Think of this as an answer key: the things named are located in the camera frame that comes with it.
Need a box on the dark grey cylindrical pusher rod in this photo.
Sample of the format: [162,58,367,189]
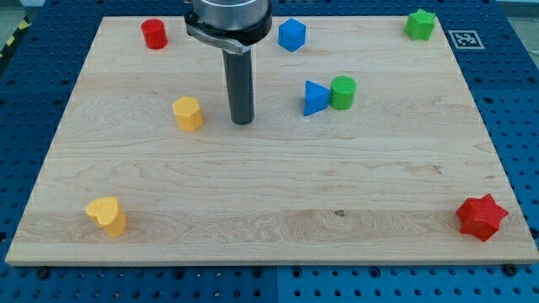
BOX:
[222,50,254,125]

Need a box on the yellow hexagon block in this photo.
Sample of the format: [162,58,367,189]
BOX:
[172,96,204,132]

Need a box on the blue cube block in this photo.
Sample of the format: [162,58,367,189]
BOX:
[278,19,307,52]

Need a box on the blue triangle block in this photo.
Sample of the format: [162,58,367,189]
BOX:
[303,81,330,116]

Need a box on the red cylinder block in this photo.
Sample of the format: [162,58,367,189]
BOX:
[141,19,168,50]

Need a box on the green cylinder block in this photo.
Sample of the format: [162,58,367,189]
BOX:
[328,76,357,110]

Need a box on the wooden board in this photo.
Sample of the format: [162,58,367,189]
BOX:
[6,16,538,267]

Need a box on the green star block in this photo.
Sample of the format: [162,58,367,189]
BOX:
[404,8,436,41]

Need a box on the yellow heart block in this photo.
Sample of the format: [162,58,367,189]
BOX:
[86,196,127,237]

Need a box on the white fiducial marker tag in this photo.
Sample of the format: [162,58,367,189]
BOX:
[448,29,484,50]

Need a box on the red star block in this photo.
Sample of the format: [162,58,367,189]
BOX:
[456,194,509,242]

